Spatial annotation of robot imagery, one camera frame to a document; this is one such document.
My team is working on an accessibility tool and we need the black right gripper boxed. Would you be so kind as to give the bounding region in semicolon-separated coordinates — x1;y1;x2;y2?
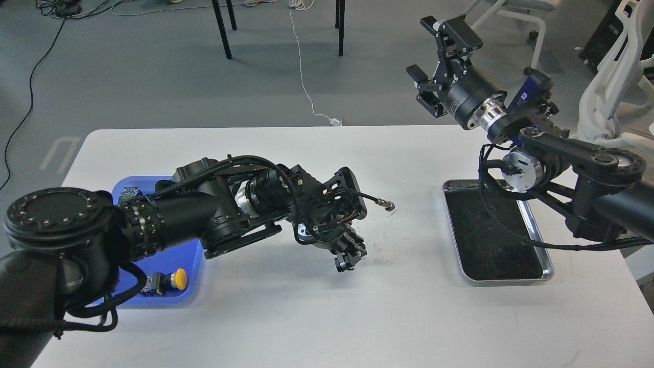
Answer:
407;16;507;130

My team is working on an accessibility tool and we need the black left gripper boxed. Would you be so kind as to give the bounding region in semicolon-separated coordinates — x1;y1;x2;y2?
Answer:
314;224;367;272

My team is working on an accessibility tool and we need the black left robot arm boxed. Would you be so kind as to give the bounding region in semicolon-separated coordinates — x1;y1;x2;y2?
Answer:
2;155;395;367

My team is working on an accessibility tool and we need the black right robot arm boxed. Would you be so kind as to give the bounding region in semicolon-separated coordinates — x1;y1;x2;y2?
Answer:
406;16;653;251

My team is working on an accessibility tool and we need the silver metal tray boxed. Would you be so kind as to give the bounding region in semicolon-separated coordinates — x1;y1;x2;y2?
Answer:
442;179;554;286

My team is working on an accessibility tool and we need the blue plastic tray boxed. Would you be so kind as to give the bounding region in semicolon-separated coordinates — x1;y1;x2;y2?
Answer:
89;176;205;306

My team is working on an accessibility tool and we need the white rolling chair base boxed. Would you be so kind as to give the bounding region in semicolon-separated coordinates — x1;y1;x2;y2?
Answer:
471;1;560;75

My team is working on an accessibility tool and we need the black table leg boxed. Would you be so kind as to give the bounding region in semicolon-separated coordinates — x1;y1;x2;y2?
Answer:
335;0;345;57
211;0;238;60

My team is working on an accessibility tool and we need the white office chair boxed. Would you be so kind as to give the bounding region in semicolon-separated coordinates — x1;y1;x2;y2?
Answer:
575;1;652;153

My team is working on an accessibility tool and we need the white floor cable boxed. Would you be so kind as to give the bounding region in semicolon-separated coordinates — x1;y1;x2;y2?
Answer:
245;0;342;126

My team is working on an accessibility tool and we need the yellow push button switch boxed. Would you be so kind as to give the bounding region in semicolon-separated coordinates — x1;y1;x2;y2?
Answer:
138;268;189;296

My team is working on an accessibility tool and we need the black floor cable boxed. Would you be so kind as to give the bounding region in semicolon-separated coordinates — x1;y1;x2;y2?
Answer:
0;0;123;189

